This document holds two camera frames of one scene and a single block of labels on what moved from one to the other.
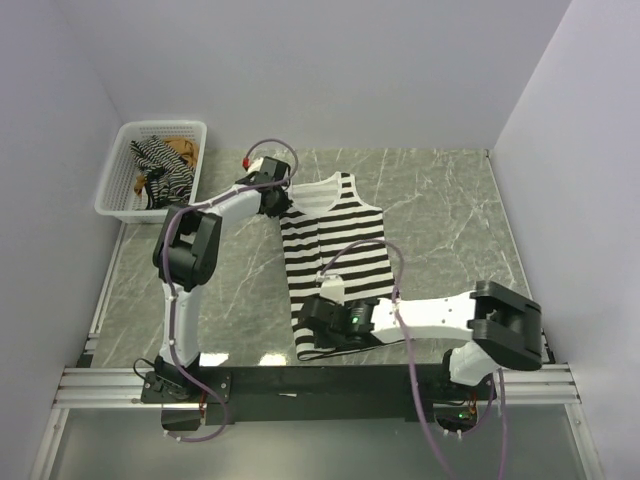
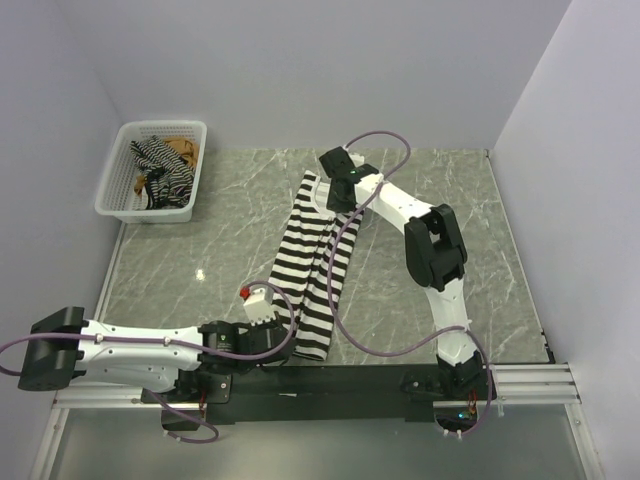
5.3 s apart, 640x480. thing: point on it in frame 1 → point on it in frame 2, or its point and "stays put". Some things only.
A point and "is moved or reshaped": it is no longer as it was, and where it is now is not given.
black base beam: x=303 y=395 stays put
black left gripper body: x=282 y=204 → x=258 y=327
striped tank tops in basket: x=169 y=177 stays put
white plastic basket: x=154 y=166 stays put
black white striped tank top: x=332 y=229 is moved or reshaped
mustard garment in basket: x=188 y=150 stays put
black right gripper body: x=328 y=341 → x=334 y=202
